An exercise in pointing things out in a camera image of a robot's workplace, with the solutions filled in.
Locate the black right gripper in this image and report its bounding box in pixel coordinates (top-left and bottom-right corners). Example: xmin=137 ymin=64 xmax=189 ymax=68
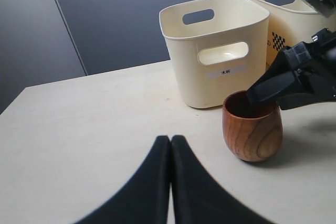
xmin=246 ymin=28 xmax=335 ymax=108

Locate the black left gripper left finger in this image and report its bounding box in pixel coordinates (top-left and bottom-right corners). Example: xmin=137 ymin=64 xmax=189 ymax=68
xmin=76 ymin=135 xmax=170 ymax=223

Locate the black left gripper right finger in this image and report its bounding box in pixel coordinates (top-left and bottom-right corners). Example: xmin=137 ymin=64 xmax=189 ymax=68
xmin=171 ymin=135 xmax=268 ymax=223

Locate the brown wooden cup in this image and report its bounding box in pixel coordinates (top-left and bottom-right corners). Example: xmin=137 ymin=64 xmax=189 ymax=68
xmin=222 ymin=90 xmax=284 ymax=163

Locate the cream plastic bin middle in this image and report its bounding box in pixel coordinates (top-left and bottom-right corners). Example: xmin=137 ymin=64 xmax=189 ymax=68
xmin=251 ymin=0 xmax=335 ymax=69

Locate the cream plastic bin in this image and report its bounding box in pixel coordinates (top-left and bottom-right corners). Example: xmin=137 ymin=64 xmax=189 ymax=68
xmin=159 ymin=0 xmax=270 ymax=109
xmin=251 ymin=0 xmax=335 ymax=69

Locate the cream plastic bin left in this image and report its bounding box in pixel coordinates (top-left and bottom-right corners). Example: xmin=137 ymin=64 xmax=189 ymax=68
xmin=159 ymin=0 xmax=270 ymax=109

